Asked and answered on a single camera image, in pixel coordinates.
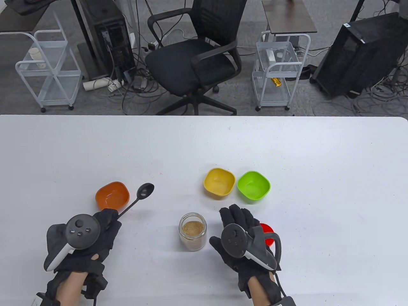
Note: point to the person's left hand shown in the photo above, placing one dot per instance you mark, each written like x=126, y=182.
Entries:
x=108, y=229

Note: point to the person's right hand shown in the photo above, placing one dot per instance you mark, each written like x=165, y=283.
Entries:
x=239, y=215

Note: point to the red jar lid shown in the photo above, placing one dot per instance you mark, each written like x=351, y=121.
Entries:
x=266, y=229

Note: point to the green plastic dish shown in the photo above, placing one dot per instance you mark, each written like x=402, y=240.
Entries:
x=253, y=186

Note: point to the orange plastic dish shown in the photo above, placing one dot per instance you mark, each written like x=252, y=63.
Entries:
x=112, y=194

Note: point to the yellow plastic dish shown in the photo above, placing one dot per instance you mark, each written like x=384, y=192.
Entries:
x=219, y=183

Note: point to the brown sugar granules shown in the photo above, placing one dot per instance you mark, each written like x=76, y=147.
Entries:
x=193, y=228

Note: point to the black spoon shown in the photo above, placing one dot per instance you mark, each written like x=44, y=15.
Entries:
x=145, y=190

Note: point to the clear glass jar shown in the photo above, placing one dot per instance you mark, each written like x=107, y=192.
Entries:
x=193, y=244

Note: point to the person's right forearm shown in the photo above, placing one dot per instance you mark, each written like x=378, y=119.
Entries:
x=258, y=290

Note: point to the grey motion controller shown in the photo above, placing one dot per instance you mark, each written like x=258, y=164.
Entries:
x=234, y=240
x=81, y=231

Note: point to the black wrist sensor box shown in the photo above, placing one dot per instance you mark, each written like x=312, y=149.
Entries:
x=44, y=301
x=287, y=302

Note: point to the yellow snack packet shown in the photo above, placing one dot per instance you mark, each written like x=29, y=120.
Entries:
x=276, y=82

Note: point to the white plug adapter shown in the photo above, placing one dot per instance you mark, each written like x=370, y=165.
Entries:
x=112, y=87

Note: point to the white tube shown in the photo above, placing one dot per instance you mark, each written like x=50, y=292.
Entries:
x=95, y=83

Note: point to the black office chair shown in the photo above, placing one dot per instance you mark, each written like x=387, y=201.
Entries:
x=188, y=67

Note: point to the white paper cup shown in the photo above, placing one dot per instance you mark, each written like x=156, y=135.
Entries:
x=35, y=54

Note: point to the black computer tower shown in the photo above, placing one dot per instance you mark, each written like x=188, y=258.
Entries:
x=357, y=54
x=108, y=32

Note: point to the grey desk leg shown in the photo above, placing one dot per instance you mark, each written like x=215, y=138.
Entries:
x=84, y=32

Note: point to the small brown table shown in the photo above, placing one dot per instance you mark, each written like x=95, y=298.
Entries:
x=287, y=19

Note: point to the dark desk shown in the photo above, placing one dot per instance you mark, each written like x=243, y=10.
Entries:
x=19, y=22

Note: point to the black bag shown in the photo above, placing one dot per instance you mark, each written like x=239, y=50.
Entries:
x=28, y=5

